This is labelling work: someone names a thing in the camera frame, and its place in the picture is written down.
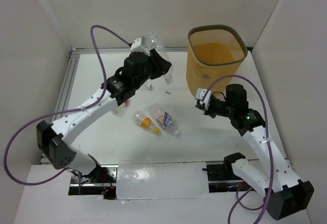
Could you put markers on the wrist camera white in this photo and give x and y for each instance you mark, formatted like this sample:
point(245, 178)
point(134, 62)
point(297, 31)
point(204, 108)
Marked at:
point(140, 45)
point(202, 97)

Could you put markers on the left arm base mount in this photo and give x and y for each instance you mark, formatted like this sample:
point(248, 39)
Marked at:
point(103, 184)

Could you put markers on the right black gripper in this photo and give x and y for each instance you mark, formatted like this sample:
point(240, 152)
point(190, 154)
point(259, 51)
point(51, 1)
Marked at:
point(209, 111)

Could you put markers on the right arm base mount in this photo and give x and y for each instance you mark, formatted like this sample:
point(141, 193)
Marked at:
point(221, 180)

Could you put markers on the aluminium frame rail back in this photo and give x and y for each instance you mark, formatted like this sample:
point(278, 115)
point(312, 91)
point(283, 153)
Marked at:
point(80, 51)

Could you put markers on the clear bottle red-blue label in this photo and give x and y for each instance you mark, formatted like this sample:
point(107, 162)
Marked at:
point(164, 119)

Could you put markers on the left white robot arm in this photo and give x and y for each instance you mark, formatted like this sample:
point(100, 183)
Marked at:
point(55, 139)

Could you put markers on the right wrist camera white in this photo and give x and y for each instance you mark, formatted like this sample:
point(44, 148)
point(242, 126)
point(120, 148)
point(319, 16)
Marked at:
point(202, 97)

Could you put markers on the clear bottle orange label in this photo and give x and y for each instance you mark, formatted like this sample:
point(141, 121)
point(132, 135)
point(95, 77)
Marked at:
point(143, 121)

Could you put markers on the aluminium frame rail left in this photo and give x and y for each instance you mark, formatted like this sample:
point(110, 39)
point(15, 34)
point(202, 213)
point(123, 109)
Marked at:
point(68, 81)

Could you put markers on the clear bottle blue label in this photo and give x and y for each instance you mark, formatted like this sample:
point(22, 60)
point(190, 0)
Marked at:
point(205, 76)

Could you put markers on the clear bottle red label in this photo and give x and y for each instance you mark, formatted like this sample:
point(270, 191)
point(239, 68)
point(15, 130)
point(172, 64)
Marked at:
point(121, 109)

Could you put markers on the orange mesh waste bin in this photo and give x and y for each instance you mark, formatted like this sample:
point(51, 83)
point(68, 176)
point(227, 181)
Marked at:
point(216, 50)

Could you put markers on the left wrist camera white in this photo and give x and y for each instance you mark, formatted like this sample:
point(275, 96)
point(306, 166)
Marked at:
point(140, 45)

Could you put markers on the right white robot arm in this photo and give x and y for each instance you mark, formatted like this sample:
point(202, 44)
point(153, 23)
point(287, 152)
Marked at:
point(282, 189)

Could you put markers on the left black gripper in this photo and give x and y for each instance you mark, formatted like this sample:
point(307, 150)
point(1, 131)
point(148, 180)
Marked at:
point(158, 63)

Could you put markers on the aluminium frame rail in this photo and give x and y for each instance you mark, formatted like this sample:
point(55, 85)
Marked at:
point(80, 51)
point(68, 81)

